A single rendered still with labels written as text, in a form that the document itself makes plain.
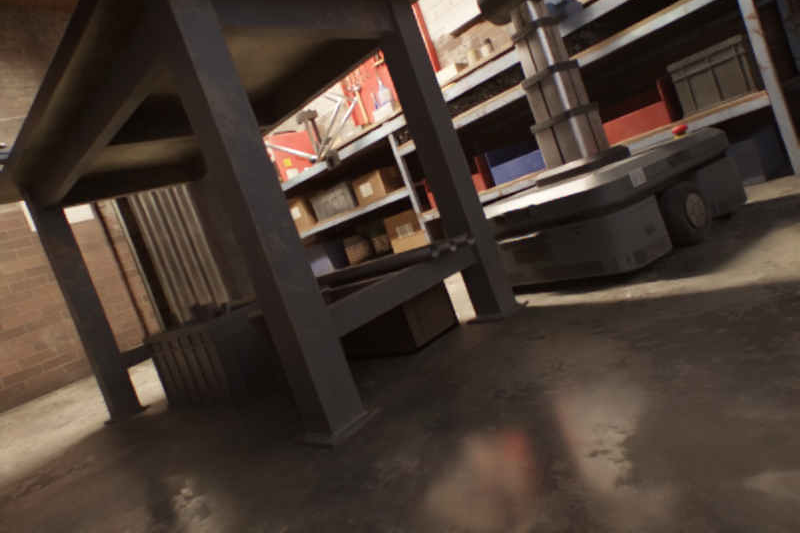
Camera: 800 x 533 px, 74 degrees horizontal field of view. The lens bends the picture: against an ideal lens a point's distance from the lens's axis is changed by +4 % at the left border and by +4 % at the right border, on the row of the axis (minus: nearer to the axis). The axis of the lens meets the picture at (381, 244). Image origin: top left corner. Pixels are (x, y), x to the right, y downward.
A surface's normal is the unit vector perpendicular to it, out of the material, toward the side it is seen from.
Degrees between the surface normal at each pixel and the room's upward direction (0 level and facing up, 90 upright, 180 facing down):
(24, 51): 90
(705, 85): 90
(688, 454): 0
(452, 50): 90
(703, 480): 0
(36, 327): 90
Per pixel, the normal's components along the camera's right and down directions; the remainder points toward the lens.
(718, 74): -0.67, 0.27
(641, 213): 0.53, -0.16
